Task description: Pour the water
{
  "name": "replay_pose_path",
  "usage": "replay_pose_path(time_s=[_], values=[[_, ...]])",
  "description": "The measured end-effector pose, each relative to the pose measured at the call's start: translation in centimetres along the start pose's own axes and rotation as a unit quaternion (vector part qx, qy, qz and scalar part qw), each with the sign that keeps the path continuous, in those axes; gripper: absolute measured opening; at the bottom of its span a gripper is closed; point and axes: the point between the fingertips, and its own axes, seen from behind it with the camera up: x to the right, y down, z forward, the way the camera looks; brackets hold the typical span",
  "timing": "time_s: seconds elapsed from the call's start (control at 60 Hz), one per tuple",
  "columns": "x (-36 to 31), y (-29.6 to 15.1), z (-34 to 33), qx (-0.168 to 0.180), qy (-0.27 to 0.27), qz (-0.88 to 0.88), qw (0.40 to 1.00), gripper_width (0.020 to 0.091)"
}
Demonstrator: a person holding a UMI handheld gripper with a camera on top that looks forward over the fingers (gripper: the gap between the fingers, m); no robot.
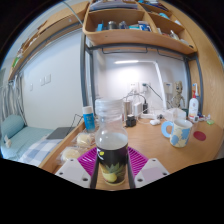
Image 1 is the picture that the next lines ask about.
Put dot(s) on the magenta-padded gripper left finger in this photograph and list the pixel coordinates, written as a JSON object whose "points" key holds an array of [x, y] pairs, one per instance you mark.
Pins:
{"points": [[71, 171]]}

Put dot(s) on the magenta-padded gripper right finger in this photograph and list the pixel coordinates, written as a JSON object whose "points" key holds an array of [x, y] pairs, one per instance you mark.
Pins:
{"points": [[151, 171]]}

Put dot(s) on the clear bottle with dark label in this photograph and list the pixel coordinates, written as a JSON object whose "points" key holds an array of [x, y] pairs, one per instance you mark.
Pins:
{"points": [[111, 156]]}

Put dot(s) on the packaged round bun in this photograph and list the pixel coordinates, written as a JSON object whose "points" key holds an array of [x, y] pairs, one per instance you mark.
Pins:
{"points": [[84, 139], [70, 154]]}

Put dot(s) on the dark flat tablet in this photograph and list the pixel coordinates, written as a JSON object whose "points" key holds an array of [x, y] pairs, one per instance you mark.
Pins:
{"points": [[60, 133]]}

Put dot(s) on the white mug with blue patches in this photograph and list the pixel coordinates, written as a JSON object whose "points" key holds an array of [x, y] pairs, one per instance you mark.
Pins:
{"points": [[181, 133]]}

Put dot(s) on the white earbuds case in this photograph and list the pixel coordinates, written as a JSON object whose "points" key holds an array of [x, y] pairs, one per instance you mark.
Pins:
{"points": [[154, 122]]}

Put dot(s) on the bed with blue checked bedding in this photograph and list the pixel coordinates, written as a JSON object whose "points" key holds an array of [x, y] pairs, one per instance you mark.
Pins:
{"points": [[30, 143]]}

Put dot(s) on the blue tube with white cap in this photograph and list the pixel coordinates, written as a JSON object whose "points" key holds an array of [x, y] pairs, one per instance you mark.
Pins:
{"points": [[88, 120]]}

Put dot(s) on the white power strip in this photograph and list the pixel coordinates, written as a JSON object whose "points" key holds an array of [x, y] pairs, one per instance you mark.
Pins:
{"points": [[150, 116]]}

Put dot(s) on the flat round red coaster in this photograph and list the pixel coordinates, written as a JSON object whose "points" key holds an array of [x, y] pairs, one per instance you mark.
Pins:
{"points": [[199, 135]]}

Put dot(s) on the white tissue pack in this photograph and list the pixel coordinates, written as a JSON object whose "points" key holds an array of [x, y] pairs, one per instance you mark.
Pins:
{"points": [[175, 114]]}

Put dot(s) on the teal pillow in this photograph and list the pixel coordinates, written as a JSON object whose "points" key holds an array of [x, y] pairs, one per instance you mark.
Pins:
{"points": [[11, 126]]}

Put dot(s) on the white pump bottle red top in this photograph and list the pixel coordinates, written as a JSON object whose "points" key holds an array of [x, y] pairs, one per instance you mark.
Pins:
{"points": [[193, 108]]}

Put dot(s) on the small green packet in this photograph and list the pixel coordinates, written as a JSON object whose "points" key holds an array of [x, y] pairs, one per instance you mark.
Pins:
{"points": [[210, 122]]}

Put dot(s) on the brown tree figurine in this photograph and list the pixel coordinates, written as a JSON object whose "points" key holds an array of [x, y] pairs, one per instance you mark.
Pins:
{"points": [[178, 96]]}

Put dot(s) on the grey striped curtain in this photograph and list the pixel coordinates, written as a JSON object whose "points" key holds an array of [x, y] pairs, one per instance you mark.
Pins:
{"points": [[11, 96]]}

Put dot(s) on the wooden shelf unit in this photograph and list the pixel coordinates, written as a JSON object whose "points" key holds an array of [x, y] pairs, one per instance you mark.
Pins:
{"points": [[133, 36]]}

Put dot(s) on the grey metal frame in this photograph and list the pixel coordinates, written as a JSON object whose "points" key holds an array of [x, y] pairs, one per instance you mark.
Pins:
{"points": [[82, 73]]}

